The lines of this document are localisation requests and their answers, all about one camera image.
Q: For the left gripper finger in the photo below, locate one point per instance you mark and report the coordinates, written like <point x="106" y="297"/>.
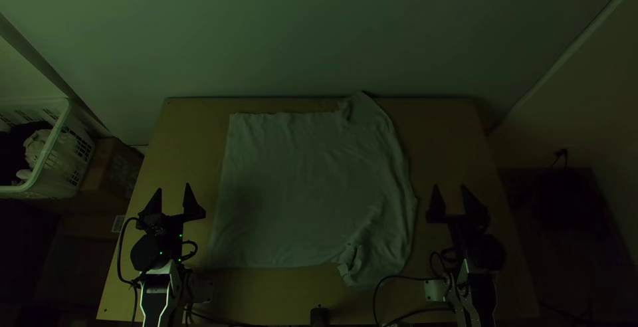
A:
<point x="152" y="203"/>
<point x="191" y="204"/>

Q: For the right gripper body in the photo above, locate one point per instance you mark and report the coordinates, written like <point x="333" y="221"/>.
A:
<point x="463" y="229"/>

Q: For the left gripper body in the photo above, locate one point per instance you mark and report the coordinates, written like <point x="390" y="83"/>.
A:
<point x="164" y="227"/>

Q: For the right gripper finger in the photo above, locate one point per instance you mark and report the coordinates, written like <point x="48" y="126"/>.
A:
<point x="473" y="204"/>
<point x="436" y="207"/>

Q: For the white t-shirt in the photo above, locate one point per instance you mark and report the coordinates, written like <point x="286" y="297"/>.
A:
<point x="314" y="187"/>

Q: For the cardboard box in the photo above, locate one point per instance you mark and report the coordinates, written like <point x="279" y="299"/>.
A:
<point x="112" y="167"/>

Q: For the white laundry basket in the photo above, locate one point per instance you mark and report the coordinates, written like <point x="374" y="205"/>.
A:
<point x="55" y="157"/>

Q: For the heap of clothes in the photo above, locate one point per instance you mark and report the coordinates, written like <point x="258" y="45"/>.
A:
<point x="25" y="153"/>

